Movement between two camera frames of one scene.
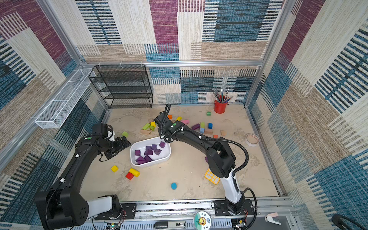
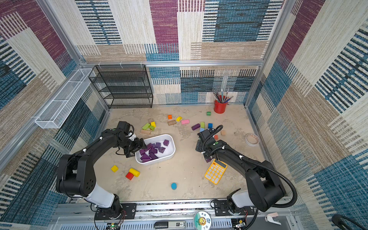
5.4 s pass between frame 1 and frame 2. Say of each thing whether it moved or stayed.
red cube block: stayed
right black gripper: moved
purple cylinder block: stayed
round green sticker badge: stayed
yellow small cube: stayed
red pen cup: stayed
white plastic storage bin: moved
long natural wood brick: stayed
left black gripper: moved
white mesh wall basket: stayed
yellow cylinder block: stayed
